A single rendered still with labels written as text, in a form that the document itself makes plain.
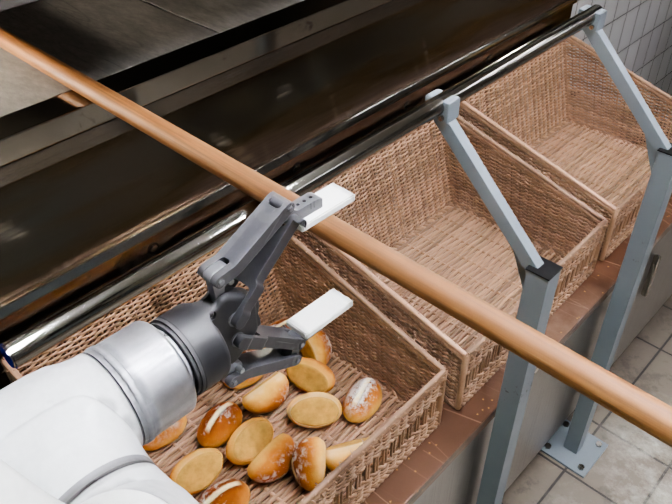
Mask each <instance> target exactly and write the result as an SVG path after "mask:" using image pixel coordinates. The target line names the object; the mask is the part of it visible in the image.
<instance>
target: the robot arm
mask: <svg viewBox="0 0 672 504"><path fill-rule="evenodd" d="M354 200H355V194H353V193H351V192H349V191H348V190H346V189H344V188H342V187H340V186H338V185H336V184H335V183H331V184H330V185H328V186H326V187H325V188H323V189H321V190H319V191H318V192H316V193H312V192H309V193H306V194H304V195H303V196H301V197H299V198H297V199H296V200H294V201H292V202H291V201H290V200H288V199H286V198H284V197H283V196H281V195H279V194H278V193H276V192H274V191H272V192H270V193H269V194H268V195H267V196H266V197H265V198H264V200H263V201H262V202H261V203H260V204H259V205H258V207H257V208H256V209H255V210H254V211H253V212H252V213H251V215H250V216H249V217H248V218H247V219H246V220H245V222H244V223H243V224H242V225H241V226H240V227H239V228H238V230H237V231H236V232H235V233H234V234H233V235H232V237H231V238H230V239H229V240H228V241H227V242H226V243H225V245H224V246H223V247H222V248H221V249H220V250H219V252H218V253H217V254H215V255H214V256H213V257H211V258H210V259H208V260H207V261H205V262H204V263H203V264H201V265H200V266H199V268H198V270H197V273H198V275H199V276H201V277H202V278H203V279H205V280H206V284H207V287H208V291H207V293H206V294H205V295H204V296H203V297H202V298H201V299H200V300H199V301H197V302H192V303H181V304H178V305H177V306H175V307H173V308H172V309H170V310H168V311H167V312H165V313H163V314H162V315H160V316H159V317H157V318H155V319H154V320H152V321H151V322H150V323H147V322H144V321H135V322H133V323H131V324H129V325H128V326H126V327H124V328H123V329H121V330H119V331H118V332H116V333H114V334H113V335H111V336H109V337H108V338H106V339H104V340H103V341H101V342H100V343H98V344H96V345H92V346H91V347H89V348H87V349H86V350H85V352H83V353H81V354H79V355H77V356H75V357H73V358H71V359H69V360H66V361H64V362H61V363H58V364H54V365H50V366H46V367H43V368H41V369H39V370H36V371H34V372H32V373H30V374H28V375H26V376H24V377H22V378H20V379H18V380H17V381H15V382H13V383H11V384H10V385H8V386H6V387H4V388H2V389H1V390H0V504H199V503H198V502H197V501H196V500H195V499H194V498H193V497H192V496H191V495H190V494H189V493H188V492H187V491H186V490H185V489H184V488H182V487H181V486H179V485H178V484H176V483H175V482H173V481H172V480H171V479H170V478H169V477H168V476H166V475H165V474H164V473H163V472H162V471H161V470H160V469H159V468H158V467H157V466H156V465H155V463H154V462H153V461H152V460H151V459H150V457H149V456H148V454H147V453H146V452H145V450H144V449H143V446H144V445H145V444H148V443H150V442H151V441H153V440H154V439H155V438H156V436H158V435H159V434H160V433H162V432H163V431H165V430H166V429H167V428H169V427H170V426H171V425H173V424H174V423H176V422H177V421H178V420H180V419H181V418H183V417H184V416H185V415H187V414H188V413H190V412H191V411H192V410H193V409H194V408H195V405H196V402H197V395H200V394H202V393H203V392H205V391H206V390H207V389H209V388H210V387H212V386H213V385H214V384H216V383H217V382H219V381H220V380H222V381H223V382H224V383H225V384H226V385H228V386H229V387H230V388H234V387H236V386H237V385H239V384H241V383H242V382H244V381H245V380H247V379H249V378H253V377H257V376H260V375H264V374H268V373H271V372H275V371H278V370H282V369H286V368H289V367H293V366H296V365H298V364H299V363H300V362H301V359H302V357H301V356H300V355H299V351H300V350H301V349H302V348H303V347H304V346H305V344H306V341H307V340H308V339H310V338H311V337H312V336H314V335H315V334H316V333H318V332H319V331H320V330H322V328H323V327H324V326H326V325H327V324H328V323H330V322H331V321H333V320H334V319H335V318H337V317H338V316H339V315H341V314H342V313H343V312H345V311H346V310H348V309H349V308H350V307H352V306H353V301H352V300H351V299H349V298H348V297H346V296H344V295H343V294H341V293H340V292H338V291H337V290H335V289H331V290H330V291H328V292H327V293H326V294H324V295H323V296H321V297H320V298H318V299H317V300H316V301H314V302H313V303H311V304H310V305H308V306H307V307H306V308H304V309H303V310H301V311H300V312H298V313H297V314H296V315H294V316H293V317H291V318H290V319H288V320H287V322H286V323H287V326H288V327H289V328H291V330H290V329H289V328H287V327H286V326H284V325H282V326H283V327H284V328H283V327H273V326H265V325H261V321H260V317H259V315H258V311H259V300H258V299H259V298H260V296H261V295H262V293H263V291H264V286H263V283H264V281H265V279H266V278H267V276H268V275H269V273H270V271H271V270H272V268H273V267H274V265H275V263H276V262H277V260H278V259H279V257H280V255H281V254H282V252H283V250H284V249H285V247H286V246H287V244H288V242H289V241H290V239H291V238H292V236H293V234H294V233H295V231H296V230H297V229H298V230H299V231H301V232H304V231H306V230H307V229H309V228H311V227H312V226H314V225H315V224H317V223H319V222H320V221H322V220H324V219H325V218H327V217H328V216H330V215H332V214H333V213H335V212H337V211H338V210H340V209H341V208H343V207H345V206H346V205H348V204H350V203H351V202H353V201H354ZM283 223H285V225H284V226H281V225H282V224H283ZM239 281H240V282H242V283H243V284H245V285H246V286H248V288H249V291H247V290H246V289H244V288H241V287H235V286H236V285H237V283H238V282H239ZM247 349H255V351H250V352H246V353H242V352H243V351H244V350H247Z"/></svg>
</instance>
